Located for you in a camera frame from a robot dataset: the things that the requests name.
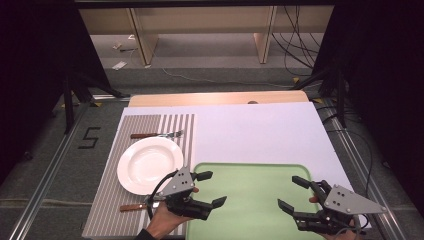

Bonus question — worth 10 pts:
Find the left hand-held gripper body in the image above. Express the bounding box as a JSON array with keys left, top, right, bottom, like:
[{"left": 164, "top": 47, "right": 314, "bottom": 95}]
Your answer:
[{"left": 159, "top": 166, "right": 215, "bottom": 222}]

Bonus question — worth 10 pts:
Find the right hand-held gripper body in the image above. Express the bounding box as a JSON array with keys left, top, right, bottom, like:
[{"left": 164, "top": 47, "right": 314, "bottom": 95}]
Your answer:
[{"left": 292, "top": 179, "right": 388, "bottom": 236}]

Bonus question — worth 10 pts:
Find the person's right hand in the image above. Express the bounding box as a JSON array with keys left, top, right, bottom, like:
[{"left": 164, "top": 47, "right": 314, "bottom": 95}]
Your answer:
[{"left": 308, "top": 195, "right": 363, "bottom": 240}]

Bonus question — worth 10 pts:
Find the person's left hand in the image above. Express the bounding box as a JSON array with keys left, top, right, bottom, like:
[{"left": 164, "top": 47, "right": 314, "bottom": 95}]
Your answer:
[{"left": 145, "top": 186, "right": 201, "bottom": 240}]

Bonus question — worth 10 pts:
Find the green plastic tray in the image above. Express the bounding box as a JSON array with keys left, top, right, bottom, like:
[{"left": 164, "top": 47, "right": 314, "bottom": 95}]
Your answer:
[{"left": 185, "top": 162, "right": 324, "bottom": 240}]

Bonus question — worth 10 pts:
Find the white round plate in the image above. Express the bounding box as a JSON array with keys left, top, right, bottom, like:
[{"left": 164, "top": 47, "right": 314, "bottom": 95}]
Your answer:
[{"left": 116, "top": 136, "right": 185, "bottom": 196}]

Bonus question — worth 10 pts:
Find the white board sheet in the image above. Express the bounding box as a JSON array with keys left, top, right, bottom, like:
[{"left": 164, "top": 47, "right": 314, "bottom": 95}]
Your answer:
[{"left": 109, "top": 101, "right": 373, "bottom": 231}]

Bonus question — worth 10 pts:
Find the grey striped placemat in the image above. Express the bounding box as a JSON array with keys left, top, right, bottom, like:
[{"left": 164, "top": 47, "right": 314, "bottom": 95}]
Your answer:
[{"left": 81, "top": 113, "right": 197, "bottom": 239}]

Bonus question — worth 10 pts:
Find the light wooden table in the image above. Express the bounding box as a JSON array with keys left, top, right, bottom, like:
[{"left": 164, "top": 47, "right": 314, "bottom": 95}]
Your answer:
[{"left": 128, "top": 90, "right": 310, "bottom": 108}]

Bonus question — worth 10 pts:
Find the black metal stand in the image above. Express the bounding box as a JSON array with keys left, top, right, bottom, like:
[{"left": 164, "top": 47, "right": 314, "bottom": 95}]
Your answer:
[
  {"left": 291, "top": 59, "right": 349, "bottom": 129},
  {"left": 49, "top": 71, "right": 126, "bottom": 135}
]

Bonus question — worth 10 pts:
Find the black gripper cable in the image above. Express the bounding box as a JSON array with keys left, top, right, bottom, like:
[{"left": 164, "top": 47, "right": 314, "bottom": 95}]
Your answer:
[{"left": 146, "top": 169, "right": 180, "bottom": 221}]

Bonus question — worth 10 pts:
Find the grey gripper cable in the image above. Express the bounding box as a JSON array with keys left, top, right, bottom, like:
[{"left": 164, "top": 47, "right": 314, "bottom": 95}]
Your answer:
[{"left": 333, "top": 214, "right": 364, "bottom": 238}]

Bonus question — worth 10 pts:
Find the aluminium floor rail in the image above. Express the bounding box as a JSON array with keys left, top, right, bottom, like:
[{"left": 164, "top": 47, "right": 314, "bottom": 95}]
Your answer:
[
  {"left": 319, "top": 97, "right": 408, "bottom": 240},
  {"left": 8, "top": 94, "right": 132, "bottom": 240}
]

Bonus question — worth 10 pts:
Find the black floor cable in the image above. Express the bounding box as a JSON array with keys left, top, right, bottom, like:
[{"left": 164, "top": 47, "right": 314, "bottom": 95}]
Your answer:
[{"left": 325, "top": 126, "right": 375, "bottom": 198}]

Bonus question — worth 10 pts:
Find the wooden handled knife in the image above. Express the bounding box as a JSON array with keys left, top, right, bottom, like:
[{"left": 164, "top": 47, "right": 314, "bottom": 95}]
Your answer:
[{"left": 119, "top": 201, "right": 160, "bottom": 213}]

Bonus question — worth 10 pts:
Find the wooden handled fork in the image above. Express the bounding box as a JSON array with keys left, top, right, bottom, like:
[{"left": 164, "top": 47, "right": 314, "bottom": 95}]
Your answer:
[{"left": 130, "top": 129, "right": 185, "bottom": 140}]

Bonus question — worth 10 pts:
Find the bundle of black cables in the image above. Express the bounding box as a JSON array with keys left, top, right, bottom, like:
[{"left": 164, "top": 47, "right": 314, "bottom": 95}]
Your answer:
[{"left": 271, "top": 5, "right": 323, "bottom": 78}]

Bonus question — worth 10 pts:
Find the wooden desk frame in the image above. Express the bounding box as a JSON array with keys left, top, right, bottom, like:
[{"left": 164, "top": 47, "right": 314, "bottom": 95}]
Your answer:
[{"left": 78, "top": 5, "right": 335, "bottom": 67}]

